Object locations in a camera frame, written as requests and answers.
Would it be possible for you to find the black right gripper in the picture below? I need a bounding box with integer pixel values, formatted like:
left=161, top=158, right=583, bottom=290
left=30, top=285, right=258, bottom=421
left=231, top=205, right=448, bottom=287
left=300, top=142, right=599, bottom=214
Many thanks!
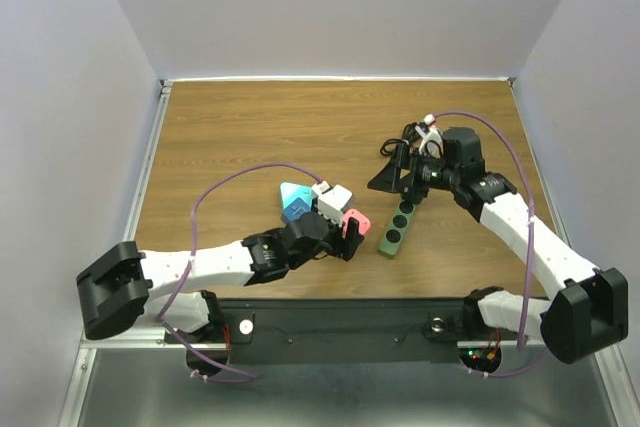
left=366, top=143, right=459, bottom=197

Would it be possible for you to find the pink square socket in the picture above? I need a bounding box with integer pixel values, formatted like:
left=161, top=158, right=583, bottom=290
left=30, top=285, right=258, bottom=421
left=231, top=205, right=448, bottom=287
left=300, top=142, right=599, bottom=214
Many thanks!
left=342, top=208, right=371, bottom=236

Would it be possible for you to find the green power strip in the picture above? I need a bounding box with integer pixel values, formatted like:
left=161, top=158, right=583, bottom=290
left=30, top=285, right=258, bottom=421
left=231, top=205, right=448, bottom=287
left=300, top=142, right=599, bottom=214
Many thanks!
left=377, top=200, right=419, bottom=259

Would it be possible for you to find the white USB charger plug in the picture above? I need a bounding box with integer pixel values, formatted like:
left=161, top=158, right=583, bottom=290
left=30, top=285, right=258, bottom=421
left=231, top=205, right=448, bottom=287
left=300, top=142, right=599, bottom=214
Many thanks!
left=311, top=181, right=353, bottom=225

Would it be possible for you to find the blue cube socket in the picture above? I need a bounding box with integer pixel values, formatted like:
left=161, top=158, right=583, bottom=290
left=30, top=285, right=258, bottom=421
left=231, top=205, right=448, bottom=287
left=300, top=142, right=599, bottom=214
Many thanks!
left=281, top=198, right=312, bottom=224

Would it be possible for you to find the teal triangular power strip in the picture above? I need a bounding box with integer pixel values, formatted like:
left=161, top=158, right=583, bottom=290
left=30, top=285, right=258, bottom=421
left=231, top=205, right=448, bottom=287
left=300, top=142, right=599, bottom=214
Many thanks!
left=279, top=182, right=312, bottom=210

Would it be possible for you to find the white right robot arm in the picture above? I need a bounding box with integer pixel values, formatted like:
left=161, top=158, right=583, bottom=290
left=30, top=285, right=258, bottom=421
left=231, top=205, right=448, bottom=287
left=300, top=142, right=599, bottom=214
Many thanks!
left=367, top=125, right=629, bottom=364

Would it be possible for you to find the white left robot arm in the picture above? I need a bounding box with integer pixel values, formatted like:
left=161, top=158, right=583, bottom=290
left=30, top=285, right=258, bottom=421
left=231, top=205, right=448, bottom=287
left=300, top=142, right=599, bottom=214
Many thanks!
left=76, top=209, right=371, bottom=341

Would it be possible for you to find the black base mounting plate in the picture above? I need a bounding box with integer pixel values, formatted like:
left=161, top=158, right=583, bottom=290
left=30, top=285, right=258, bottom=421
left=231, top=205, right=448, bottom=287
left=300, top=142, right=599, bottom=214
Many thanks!
left=164, top=298, right=522, bottom=366

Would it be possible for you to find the black power strip cable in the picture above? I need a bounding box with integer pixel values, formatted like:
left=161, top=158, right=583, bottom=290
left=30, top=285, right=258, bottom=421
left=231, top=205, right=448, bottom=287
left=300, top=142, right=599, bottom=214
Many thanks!
left=378, top=121, right=426, bottom=158

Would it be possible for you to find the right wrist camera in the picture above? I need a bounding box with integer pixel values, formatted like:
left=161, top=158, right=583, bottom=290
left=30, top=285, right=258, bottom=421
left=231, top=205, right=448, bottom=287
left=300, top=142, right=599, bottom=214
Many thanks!
left=414, top=114, right=443, bottom=157

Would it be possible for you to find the front aluminium rail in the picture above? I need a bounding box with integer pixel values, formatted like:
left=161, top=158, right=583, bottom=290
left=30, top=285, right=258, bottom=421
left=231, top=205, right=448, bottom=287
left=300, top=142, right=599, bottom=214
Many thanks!
left=77, top=302, right=624, bottom=349

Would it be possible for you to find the aluminium table edge rail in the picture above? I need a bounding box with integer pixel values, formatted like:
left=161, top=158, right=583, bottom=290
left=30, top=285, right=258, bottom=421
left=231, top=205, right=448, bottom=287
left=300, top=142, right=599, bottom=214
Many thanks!
left=116, top=79, right=174, bottom=246

